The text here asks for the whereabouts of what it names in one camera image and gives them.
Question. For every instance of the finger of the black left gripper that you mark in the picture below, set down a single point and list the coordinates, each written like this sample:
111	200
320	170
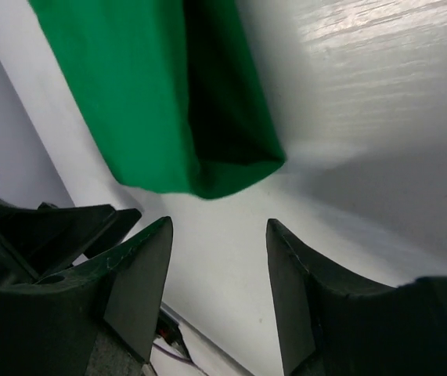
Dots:
52	238
115	233

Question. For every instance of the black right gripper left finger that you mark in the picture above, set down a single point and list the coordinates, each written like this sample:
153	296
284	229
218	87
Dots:
91	318

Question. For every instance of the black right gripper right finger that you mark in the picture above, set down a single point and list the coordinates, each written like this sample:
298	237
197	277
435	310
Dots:
331	321

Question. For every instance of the green t shirt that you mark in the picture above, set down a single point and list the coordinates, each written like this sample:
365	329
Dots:
168	90

